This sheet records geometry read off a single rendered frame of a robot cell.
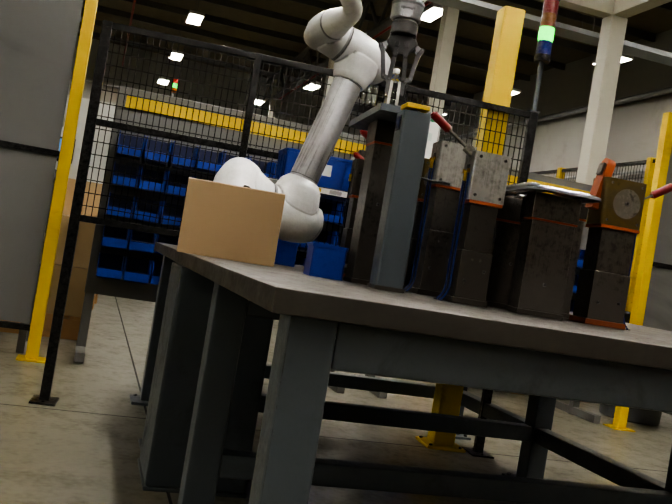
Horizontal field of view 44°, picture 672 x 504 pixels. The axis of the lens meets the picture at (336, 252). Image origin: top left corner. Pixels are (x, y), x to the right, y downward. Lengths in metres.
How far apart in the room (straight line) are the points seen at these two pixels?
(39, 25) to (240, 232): 2.30
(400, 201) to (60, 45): 2.83
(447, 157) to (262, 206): 0.62
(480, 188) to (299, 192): 0.91
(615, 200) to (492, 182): 0.32
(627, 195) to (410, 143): 0.54
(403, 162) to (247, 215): 0.67
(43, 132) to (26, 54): 0.39
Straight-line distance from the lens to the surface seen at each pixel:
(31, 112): 4.49
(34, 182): 4.46
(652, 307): 5.60
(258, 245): 2.53
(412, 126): 2.04
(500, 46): 3.90
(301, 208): 2.74
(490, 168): 1.99
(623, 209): 2.14
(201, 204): 2.52
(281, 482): 1.35
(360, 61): 2.88
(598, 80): 7.87
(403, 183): 2.02
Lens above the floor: 0.76
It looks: level
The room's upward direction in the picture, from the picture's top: 9 degrees clockwise
